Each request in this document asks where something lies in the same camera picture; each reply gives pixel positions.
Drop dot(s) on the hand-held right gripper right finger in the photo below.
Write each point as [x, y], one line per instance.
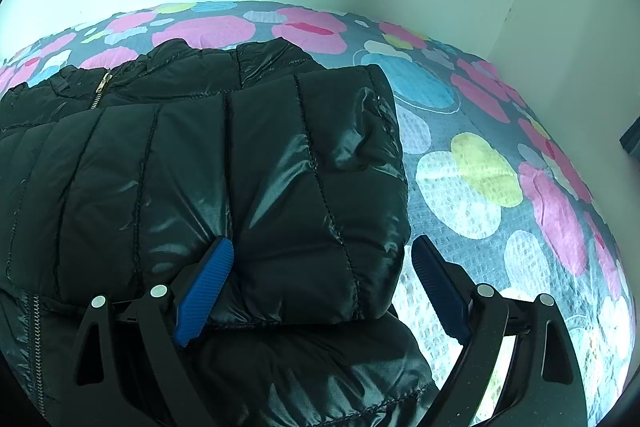
[440, 287]

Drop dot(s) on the black puffer jacket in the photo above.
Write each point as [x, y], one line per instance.
[210, 187]

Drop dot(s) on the dark wall fixture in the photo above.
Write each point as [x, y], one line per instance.
[632, 136]

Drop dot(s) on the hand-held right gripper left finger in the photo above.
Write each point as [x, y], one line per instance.
[206, 289]

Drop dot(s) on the floral quilted blanket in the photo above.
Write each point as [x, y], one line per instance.
[500, 187]

